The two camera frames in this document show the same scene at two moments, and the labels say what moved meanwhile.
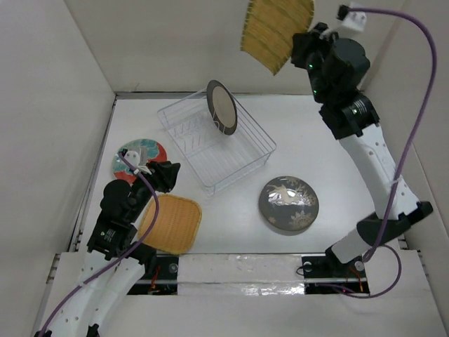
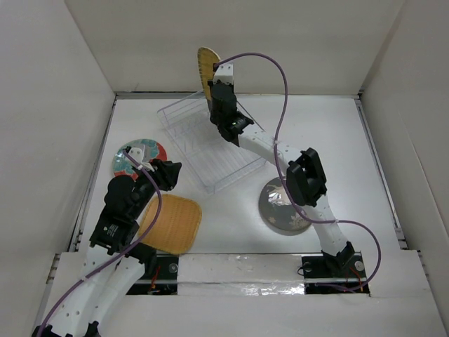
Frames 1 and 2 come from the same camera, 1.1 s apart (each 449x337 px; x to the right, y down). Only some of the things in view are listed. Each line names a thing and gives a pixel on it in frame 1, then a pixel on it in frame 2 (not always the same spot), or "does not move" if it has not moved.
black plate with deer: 289,203 does not move
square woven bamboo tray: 176,228 does not move
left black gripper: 163,173 does not move
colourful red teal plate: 149,151 does not move
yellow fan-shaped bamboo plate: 269,27 → 206,58
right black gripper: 308,41 → 232,88
